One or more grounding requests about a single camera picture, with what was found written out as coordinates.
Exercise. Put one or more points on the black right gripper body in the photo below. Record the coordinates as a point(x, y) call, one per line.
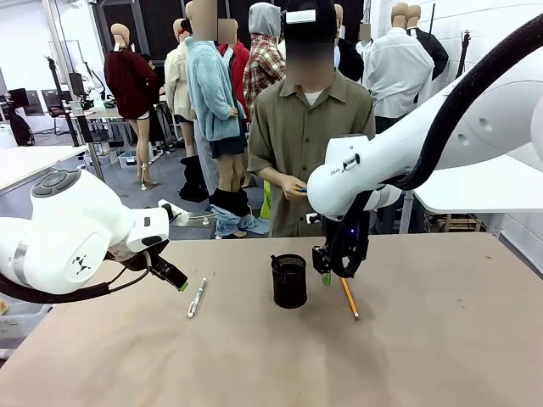
point(324, 256)

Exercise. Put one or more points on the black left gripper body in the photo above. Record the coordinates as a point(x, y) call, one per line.
point(158, 265)

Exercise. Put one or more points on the orange and blue pens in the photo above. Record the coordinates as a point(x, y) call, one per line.
point(300, 189)

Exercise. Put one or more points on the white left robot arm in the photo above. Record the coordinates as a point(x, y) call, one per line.
point(63, 229)

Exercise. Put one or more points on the person's right forearm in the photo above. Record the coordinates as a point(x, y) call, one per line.
point(271, 176)

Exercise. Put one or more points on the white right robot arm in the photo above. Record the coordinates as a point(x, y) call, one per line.
point(424, 140)

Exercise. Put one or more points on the white silver pen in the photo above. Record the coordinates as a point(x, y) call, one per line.
point(197, 298)

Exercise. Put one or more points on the black mesh pen holder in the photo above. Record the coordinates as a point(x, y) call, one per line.
point(290, 283)

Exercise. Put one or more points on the black pen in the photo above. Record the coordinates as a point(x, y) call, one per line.
point(275, 260)

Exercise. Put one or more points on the person's right hand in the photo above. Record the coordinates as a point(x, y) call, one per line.
point(292, 187)

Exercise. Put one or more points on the yellow pencil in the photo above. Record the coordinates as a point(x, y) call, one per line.
point(350, 299)

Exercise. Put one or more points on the white power strip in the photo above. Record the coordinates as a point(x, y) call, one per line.
point(176, 214)

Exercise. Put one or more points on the person in olive shirt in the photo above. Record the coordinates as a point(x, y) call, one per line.
point(292, 127)

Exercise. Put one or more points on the white side table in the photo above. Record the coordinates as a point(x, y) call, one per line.
point(34, 163)

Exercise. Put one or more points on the white rounded table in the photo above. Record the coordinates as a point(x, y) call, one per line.
point(479, 186)

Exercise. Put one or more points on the mannequin in dark red jacket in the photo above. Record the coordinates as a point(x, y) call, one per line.
point(133, 89)

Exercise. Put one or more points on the mannequin in light blue fleece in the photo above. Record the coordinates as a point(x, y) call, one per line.
point(214, 93)

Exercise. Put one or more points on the black office chair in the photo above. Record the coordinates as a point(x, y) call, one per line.
point(57, 112)

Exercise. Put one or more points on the mannequin in beige shirt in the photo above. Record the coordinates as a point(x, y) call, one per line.
point(180, 80)

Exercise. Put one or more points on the mannequin in white shirt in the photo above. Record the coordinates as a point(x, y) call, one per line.
point(396, 72)

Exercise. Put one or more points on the mannequin in plaid hooded shirt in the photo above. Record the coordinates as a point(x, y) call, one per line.
point(265, 63)

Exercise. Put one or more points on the mannequin in black jacket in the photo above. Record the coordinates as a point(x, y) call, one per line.
point(350, 55)

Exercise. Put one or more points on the mannequin in black suit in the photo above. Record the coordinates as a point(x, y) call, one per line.
point(430, 46)

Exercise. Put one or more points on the black cap with white label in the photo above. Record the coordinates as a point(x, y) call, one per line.
point(307, 19)

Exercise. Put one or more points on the black tripod stand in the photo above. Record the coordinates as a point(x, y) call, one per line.
point(464, 51)

